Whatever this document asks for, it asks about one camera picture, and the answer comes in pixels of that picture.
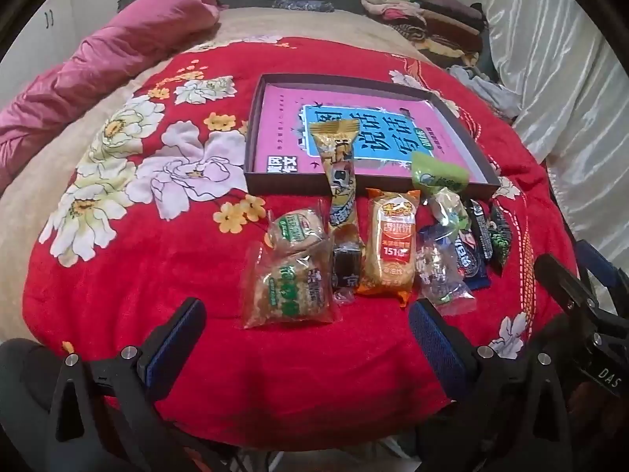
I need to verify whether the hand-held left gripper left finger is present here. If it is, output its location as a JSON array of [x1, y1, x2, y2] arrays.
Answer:
[[51, 297, 207, 472]]

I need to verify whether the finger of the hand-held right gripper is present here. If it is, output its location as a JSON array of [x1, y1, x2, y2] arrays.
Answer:
[[572, 240, 617, 287], [533, 253, 619, 340]]

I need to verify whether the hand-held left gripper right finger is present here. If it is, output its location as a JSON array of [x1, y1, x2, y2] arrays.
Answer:
[[408, 299, 573, 472]]

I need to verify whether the clear red print pastry packet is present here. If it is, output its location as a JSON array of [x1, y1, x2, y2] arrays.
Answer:
[[415, 233, 478, 316]]

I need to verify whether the black green pea packet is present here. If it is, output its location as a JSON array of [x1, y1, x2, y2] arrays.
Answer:
[[489, 204, 515, 276]]

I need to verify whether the blue sandwich cookie packet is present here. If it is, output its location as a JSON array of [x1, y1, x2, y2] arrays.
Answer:
[[420, 225, 492, 292]]

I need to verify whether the dark blue candy bar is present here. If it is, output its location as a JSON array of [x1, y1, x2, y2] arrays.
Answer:
[[464, 199, 498, 262]]

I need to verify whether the orange rice cracker packet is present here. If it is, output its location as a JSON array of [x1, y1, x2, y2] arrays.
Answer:
[[355, 188, 422, 306]]

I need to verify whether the small black candy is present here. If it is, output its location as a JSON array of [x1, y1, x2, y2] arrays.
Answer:
[[331, 247, 365, 306]]

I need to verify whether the green label pastry packet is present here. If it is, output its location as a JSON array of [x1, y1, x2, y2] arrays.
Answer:
[[240, 250, 343, 330], [268, 205, 329, 257]]

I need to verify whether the green and clear pastry packet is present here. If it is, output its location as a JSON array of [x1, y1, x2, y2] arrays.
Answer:
[[410, 151, 473, 237]]

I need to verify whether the long gold snack packet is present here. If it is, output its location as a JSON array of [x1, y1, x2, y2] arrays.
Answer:
[[309, 120, 367, 256]]

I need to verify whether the grey tray pink liner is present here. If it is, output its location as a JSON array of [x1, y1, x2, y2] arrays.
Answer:
[[244, 74, 502, 200]]

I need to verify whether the red floral blanket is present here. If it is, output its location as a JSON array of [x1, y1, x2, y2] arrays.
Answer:
[[29, 39, 576, 443]]

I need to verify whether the light blue crumpled cloth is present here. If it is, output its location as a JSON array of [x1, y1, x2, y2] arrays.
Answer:
[[449, 64, 522, 120]]

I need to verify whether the white satin curtain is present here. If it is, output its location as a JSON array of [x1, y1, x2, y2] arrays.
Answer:
[[484, 0, 629, 237]]

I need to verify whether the pink and blue book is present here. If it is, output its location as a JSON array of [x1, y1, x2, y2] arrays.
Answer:
[[254, 81, 485, 178]]

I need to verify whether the pink quilt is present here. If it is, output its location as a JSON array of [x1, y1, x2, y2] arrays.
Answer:
[[0, 0, 222, 188]]

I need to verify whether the stack of folded clothes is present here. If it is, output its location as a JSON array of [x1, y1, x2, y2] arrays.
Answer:
[[361, 0, 488, 67]]

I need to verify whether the white wardrobe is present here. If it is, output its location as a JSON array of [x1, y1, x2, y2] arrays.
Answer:
[[0, 0, 123, 84]]

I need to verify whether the dark patterned pillow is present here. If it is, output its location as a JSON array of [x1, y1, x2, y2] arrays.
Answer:
[[272, 0, 336, 13]]

